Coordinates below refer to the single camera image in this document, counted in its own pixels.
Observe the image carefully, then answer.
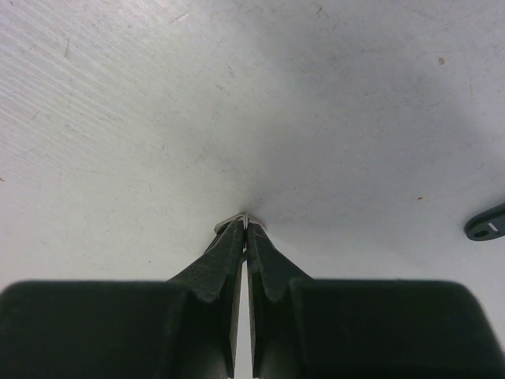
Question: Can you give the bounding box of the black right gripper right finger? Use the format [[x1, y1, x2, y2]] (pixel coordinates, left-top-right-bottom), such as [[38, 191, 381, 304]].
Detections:
[[246, 223, 504, 378]]

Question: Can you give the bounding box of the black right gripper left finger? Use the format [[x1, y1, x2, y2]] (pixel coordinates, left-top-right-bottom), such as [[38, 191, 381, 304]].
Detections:
[[1, 222, 243, 378]]

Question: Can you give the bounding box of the silver key with black tag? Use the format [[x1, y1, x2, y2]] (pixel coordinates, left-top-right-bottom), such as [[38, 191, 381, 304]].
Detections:
[[214, 212, 267, 235]]

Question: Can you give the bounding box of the black tag with white label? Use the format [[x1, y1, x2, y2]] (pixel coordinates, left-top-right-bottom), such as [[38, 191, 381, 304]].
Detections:
[[464, 204, 505, 242]]

